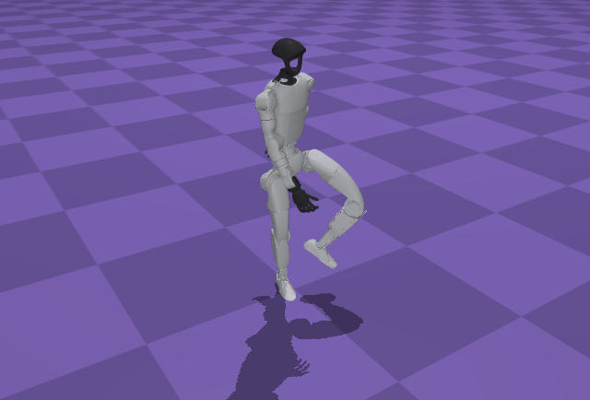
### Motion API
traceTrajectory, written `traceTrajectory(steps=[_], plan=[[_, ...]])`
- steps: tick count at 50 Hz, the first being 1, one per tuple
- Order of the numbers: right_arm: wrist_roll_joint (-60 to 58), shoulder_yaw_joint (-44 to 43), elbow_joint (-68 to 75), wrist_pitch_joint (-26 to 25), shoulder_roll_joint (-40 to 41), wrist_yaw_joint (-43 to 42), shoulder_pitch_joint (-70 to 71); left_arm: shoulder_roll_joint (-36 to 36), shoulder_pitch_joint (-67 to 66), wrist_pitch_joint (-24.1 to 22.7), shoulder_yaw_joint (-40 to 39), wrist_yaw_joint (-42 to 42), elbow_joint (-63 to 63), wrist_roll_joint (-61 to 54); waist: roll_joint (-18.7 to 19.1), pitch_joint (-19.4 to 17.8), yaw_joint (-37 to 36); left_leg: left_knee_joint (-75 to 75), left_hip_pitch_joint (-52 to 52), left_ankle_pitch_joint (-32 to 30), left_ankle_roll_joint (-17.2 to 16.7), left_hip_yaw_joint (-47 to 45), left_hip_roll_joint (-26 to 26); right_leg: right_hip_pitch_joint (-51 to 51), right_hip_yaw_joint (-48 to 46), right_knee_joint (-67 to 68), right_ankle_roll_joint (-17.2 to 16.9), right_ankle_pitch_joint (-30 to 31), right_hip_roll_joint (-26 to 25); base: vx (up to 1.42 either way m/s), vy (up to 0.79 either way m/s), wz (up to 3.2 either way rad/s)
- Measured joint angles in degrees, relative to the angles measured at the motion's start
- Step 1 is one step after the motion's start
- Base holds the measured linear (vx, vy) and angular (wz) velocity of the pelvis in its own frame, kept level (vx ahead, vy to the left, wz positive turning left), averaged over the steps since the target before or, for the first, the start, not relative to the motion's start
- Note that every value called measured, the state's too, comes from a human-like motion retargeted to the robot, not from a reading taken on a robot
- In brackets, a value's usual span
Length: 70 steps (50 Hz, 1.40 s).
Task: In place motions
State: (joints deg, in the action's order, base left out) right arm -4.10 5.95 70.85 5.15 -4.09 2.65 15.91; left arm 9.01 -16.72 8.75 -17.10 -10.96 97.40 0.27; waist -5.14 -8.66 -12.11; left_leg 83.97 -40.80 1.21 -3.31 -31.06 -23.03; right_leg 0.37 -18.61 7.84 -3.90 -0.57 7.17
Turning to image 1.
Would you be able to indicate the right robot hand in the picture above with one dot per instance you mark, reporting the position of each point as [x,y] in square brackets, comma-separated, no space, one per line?
[301,199]

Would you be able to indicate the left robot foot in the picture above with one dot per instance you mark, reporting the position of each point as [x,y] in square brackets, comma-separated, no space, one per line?
[323,256]

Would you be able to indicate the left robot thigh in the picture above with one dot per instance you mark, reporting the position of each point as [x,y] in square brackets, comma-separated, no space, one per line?
[332,173]

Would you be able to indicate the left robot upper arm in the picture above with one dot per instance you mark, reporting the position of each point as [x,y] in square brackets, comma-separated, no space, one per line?
[311,83]

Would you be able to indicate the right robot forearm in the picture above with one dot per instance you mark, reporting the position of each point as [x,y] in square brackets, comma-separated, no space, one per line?
[285,171]

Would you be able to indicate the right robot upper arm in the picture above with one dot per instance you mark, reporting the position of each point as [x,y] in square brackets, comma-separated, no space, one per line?
[265,103]

